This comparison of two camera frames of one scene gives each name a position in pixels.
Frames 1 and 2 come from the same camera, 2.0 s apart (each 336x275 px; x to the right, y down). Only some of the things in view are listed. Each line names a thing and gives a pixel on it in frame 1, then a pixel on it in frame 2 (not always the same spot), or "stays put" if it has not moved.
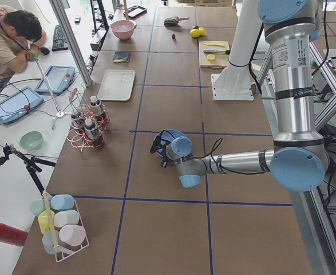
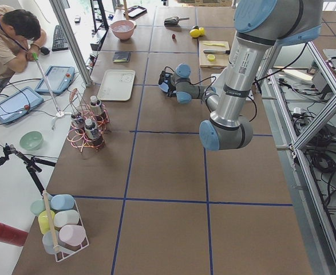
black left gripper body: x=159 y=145 → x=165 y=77
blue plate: x=167 y=137 → x=163 y=86
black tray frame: x=135 y=11 stays put
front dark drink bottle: x=93 y=133 stays put
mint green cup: x=38 y=207 stays put
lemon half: x=210 y=57 stays put
